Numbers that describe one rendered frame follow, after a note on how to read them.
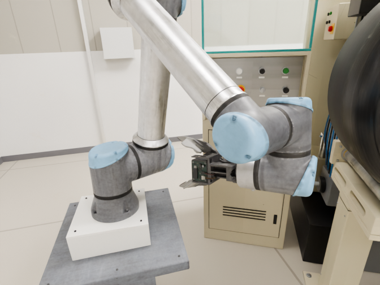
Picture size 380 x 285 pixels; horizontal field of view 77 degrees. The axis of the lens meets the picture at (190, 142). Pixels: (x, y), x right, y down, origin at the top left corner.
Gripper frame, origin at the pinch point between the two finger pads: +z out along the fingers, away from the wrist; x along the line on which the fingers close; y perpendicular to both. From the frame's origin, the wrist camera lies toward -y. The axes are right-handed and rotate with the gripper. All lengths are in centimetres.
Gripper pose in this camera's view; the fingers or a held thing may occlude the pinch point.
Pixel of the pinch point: (179, 161)
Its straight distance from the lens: 72.9
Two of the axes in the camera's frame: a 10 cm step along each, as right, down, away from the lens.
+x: 0.3, 9.9, 1.4
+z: -8.5, -0.4, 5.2
